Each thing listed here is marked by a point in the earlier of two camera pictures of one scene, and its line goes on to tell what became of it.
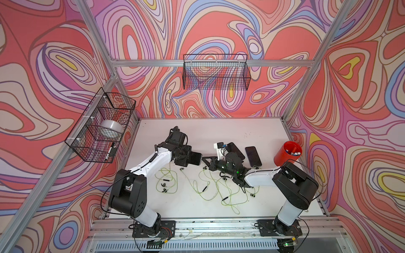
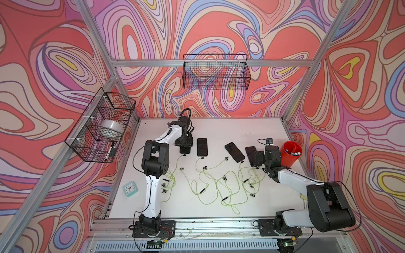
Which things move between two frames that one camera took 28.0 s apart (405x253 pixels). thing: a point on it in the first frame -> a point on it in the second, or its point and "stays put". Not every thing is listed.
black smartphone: x=231 y=147 stays put
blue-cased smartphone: x=253 y=156 stays put
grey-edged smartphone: x=195 y=158 -> x=202 y=145
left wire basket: x=97 y=135 stays put
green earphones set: x=166 y=180 -> x=209 y=194
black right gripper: x=212 y=165 -> x=259 y=156
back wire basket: x=215 y=71 stays put
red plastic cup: x=289 y=150 stays put
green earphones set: x=217 y=196 -> x=229 y=191
